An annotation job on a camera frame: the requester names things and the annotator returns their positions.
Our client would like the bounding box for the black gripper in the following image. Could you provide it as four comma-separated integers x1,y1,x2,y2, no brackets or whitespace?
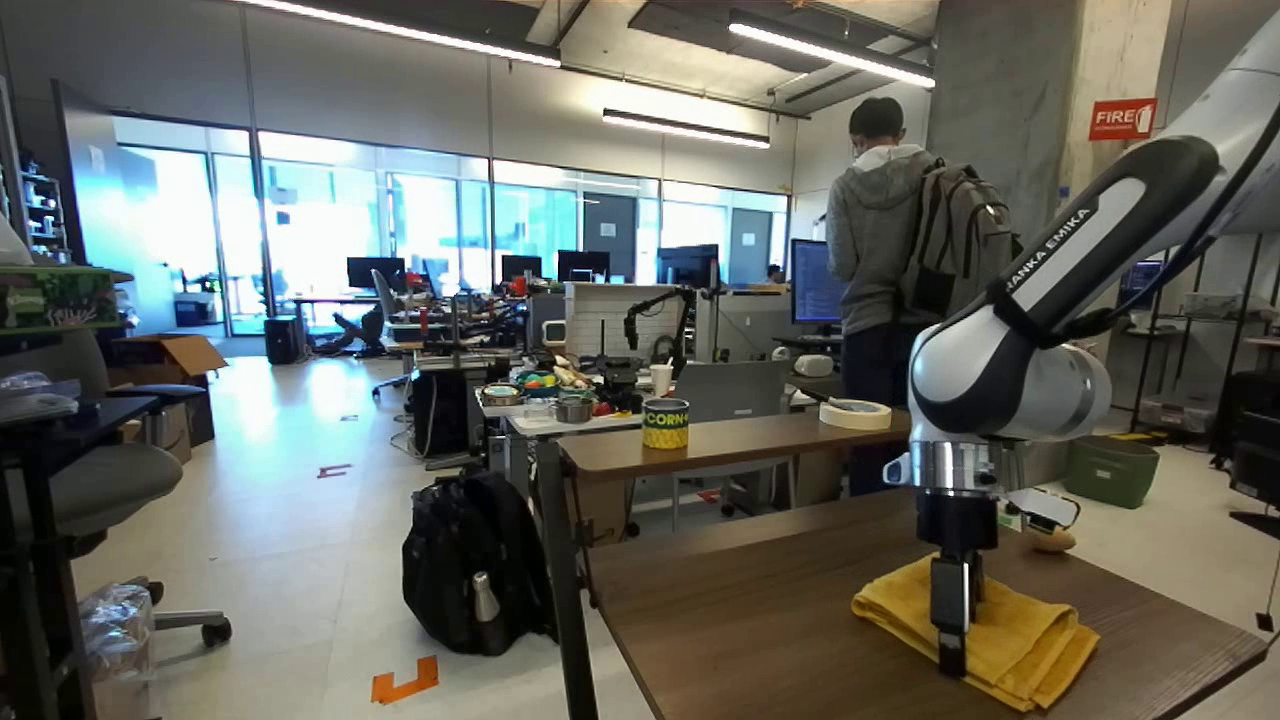
917,491,999,676

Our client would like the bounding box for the yellow towel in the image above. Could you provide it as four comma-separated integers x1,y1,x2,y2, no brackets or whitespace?
849,552,1104,717

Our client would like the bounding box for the white tape roll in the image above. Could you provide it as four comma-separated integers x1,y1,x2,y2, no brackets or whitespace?
813,394,895,436

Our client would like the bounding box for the green bin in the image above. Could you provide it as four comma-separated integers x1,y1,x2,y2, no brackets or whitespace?
1059,433,1162,512

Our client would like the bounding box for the long wooden desk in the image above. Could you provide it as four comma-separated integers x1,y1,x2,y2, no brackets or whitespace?
534,408,917,552

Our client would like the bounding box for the grey panel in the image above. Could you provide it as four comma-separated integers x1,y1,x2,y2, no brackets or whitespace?
672,356,791,425

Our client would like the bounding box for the yellow green tub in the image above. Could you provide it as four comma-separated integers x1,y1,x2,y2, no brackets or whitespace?
638,394,694,456

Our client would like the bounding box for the black equipment case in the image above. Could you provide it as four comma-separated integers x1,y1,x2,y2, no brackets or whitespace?
1202,363,1280,512

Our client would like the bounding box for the monitor with blue screen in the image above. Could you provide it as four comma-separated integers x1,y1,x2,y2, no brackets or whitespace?
786,235,849,336

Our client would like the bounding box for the grey worn backpack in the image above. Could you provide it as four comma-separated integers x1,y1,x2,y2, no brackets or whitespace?
905,157,1027,322

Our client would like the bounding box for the person in grey hoodie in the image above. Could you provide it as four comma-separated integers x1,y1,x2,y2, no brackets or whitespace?
823,92,936,497

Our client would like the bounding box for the metal shelf rack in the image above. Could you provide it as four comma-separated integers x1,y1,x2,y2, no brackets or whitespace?
1130,233,1280,445

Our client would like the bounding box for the small grey pot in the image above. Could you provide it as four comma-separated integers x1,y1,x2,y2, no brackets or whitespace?
552,384,597,426

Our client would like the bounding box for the black monitor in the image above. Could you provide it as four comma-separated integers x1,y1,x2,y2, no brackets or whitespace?
557,246,616,283
650,238,724,293
496,251,547,289
344,251,408,295

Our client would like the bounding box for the white desk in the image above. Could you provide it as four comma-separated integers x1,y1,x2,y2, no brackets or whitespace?
474,376,642,445

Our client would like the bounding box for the light grey desk partition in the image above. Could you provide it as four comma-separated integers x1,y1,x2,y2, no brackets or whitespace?
560,279,694,373

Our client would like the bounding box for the large black backpack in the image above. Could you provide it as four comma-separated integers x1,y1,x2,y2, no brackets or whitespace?
398,468,557,659

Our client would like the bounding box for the ceiling light strip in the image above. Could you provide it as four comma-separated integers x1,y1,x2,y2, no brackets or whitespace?
724,14,936,92
237,0,564,73
597,107,774,151

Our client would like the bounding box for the black trash bin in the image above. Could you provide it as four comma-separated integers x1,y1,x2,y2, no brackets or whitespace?
258,310,307,367

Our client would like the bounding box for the open cardboard box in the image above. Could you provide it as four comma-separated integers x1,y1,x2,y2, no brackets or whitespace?
110,332,233,450

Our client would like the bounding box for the clear plastic bottle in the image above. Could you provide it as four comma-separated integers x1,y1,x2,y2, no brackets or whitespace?
76,575,163,720

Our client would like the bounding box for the grey swivel chair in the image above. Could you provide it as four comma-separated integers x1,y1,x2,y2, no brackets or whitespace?
0,322,237,656

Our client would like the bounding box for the green crate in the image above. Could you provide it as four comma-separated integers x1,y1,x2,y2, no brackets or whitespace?
0,259,136,336

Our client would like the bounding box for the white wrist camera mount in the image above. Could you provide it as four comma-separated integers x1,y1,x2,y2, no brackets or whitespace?
999,485,1088,530

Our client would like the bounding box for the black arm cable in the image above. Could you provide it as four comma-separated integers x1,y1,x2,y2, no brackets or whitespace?
1057,112,1280,336

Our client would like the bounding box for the red wall sign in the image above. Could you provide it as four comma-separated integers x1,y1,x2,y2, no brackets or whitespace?
1083,92,1160,145

